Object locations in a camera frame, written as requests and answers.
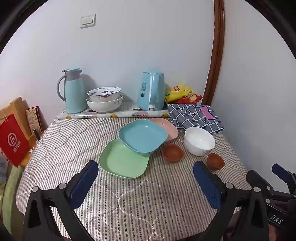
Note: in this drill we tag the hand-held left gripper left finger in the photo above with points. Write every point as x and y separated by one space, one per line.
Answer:
83 183

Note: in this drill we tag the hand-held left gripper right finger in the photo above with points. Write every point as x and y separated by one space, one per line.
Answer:
207 185

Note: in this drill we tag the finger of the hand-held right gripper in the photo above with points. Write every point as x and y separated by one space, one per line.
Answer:
281 172
259 182

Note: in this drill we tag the small brown bowl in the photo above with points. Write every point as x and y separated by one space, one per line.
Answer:
215 161
172 153

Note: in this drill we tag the green square plate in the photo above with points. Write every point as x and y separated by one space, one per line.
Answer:
120 162

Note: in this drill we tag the plain white bowl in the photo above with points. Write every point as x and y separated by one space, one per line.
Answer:
198 141

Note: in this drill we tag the pink square plate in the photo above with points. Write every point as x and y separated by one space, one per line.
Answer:
170 128

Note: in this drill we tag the blue square plate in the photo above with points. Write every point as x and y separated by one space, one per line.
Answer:
142 136

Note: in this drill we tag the grey striped quilt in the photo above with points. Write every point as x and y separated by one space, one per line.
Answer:
138 204

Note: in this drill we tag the grey checked folded cloth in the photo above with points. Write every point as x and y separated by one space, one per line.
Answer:
192 115

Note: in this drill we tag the green cloth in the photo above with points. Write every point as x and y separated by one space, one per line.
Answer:
10 197

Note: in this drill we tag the white printed table mat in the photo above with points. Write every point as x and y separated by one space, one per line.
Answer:
115 114

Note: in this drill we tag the white grey-patterned ceramic bowl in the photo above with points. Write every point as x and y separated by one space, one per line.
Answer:
105 106

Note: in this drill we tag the patterned brown box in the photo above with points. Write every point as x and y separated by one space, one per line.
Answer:
33 119

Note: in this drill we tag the red paper bag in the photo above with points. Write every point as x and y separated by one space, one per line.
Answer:
13 141

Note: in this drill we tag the red snack bag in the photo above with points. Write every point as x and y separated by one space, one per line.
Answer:
192 98

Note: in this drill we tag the light blue thermos jug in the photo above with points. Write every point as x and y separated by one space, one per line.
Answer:
74 92

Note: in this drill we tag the floral patterned ceramic bowl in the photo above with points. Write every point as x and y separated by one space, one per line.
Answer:
104 93

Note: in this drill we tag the yellow snack bag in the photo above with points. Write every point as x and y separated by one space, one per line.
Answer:
178 92

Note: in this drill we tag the brown paper bag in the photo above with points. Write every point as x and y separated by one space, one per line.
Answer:
17 107

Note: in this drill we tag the light blue electric kettle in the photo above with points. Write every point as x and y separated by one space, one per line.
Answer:
150 90

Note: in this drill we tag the brown wooden door frame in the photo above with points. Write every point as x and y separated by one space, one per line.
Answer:
218 46

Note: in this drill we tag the white light switch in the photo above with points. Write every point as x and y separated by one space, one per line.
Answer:
88 20

